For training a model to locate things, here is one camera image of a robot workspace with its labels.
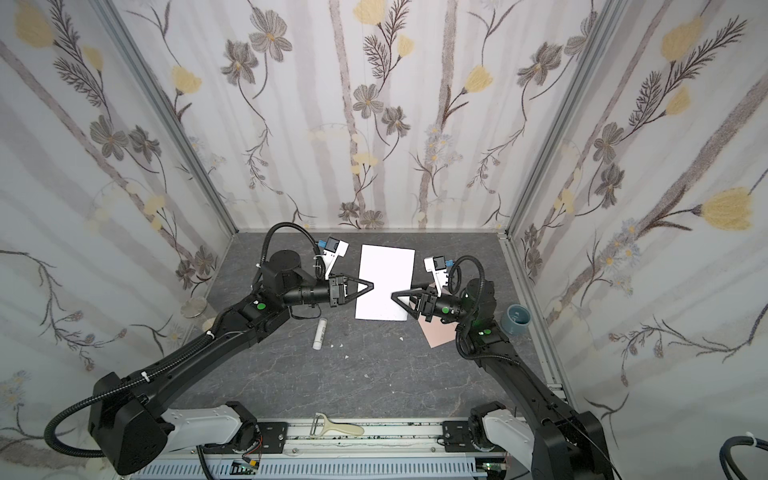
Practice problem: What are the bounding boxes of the pink paper envelope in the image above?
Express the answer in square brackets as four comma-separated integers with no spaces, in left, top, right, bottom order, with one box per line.
[417,316,456,348]

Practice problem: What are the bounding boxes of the white letter paper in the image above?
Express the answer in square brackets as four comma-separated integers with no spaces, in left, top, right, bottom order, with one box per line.
[355,245,415,322]

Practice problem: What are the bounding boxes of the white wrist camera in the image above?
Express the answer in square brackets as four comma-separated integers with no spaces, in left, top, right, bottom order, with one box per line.
[317,237,349,280]
[424,256,454,296]

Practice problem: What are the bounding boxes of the teal ceramic cup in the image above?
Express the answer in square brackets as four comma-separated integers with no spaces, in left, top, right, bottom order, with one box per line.
[500,304,531,336]

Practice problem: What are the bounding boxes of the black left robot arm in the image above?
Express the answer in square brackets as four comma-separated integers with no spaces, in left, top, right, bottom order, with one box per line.
[43,250,374,475]

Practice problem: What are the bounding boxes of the aluminium mounting rail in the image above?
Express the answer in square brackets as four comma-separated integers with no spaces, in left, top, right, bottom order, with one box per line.
[113,415,619,480]

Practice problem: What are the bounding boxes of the cream vegetable peeler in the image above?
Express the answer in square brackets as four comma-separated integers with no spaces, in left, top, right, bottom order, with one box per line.
[309,412,365,438]

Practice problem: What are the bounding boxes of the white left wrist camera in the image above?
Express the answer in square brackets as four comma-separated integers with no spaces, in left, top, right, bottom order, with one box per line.
[317,237,349,280]

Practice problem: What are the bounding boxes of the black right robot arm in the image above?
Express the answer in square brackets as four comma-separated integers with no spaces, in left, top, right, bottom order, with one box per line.
[391,279,621,479]

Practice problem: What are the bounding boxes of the white glue stick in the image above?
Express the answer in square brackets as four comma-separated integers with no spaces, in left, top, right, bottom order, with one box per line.
[312,318,328,351]

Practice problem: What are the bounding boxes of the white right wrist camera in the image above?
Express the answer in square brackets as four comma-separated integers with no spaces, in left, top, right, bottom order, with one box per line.
[424,256,454,296]

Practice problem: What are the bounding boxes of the black corrugated cable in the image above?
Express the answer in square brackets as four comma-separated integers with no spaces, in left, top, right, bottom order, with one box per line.
[718,434,768,480]

